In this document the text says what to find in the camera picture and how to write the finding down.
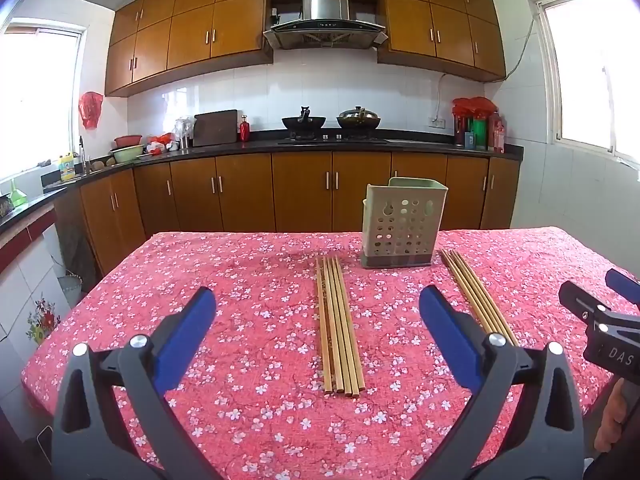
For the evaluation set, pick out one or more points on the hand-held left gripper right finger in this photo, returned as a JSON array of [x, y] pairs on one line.
[[450, 332]]

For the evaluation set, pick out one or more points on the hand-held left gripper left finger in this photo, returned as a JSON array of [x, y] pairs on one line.
[[187, 332]]

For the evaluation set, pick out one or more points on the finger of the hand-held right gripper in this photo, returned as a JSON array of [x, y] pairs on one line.
[[625, 287], [580, 297]]

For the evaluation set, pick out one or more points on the pale green perforated utensil holder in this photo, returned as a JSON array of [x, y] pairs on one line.
[[372, 230]]

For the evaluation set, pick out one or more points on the person's right hand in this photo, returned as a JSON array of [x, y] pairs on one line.
[[611, 420]]

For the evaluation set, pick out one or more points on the red floral tablecloth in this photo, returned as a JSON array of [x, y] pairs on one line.
[[260, 320]]

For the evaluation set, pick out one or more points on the wooden base cabinets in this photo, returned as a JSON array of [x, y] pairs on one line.
[[245, 195]]

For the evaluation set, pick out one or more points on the red box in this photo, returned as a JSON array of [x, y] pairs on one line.
[[496, 134]]

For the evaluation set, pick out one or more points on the green basin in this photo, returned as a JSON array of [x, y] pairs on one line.
[[126, 154]]

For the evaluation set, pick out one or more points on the red white packet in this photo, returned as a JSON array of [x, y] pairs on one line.
[[160, 144]]

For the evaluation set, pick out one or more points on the green container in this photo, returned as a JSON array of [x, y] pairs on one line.
[[480, 135]]

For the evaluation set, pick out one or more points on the dark blue box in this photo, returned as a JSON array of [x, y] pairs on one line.
[[469, 140]]

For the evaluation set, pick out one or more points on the black kitchen countertop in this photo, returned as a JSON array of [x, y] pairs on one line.
[[250, 146]]

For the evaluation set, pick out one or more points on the red basin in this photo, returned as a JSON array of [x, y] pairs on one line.
[[128, 140]]

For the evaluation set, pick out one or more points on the red canister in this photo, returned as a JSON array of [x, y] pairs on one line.
[[460, 131]]

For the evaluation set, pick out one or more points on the yellow detergent bottle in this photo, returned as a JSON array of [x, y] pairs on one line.
[[66, 169]]

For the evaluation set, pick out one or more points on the metal faucet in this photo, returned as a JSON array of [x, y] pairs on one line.
[[82, 155]]

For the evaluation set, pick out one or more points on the dark wooden cutting board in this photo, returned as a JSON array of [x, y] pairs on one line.
[[215, 127]]

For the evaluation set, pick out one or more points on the red bottle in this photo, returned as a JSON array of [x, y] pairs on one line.
[[244, 130]]

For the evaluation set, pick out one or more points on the kitchen window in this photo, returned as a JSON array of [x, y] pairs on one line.
[[585, 75], [40, 100]]

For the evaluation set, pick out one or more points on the green funnel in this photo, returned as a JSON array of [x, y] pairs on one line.
[[18, 195]]

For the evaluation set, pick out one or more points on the black gas stove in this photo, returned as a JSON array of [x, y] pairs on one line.
[[332, 139]]

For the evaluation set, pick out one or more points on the wok with lid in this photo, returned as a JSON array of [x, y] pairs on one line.
[[358, 119]]

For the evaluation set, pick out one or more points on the black wok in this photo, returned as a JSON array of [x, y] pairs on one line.
[[302, 122]]

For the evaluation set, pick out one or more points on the steel range hood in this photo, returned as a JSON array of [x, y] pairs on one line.
[[325, 10]]

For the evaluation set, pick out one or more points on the white wall socket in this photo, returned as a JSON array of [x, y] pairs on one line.
[[438, 122]]

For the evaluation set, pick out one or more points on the wooden wall cabinets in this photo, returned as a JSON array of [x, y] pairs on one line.
[[190, 35]]

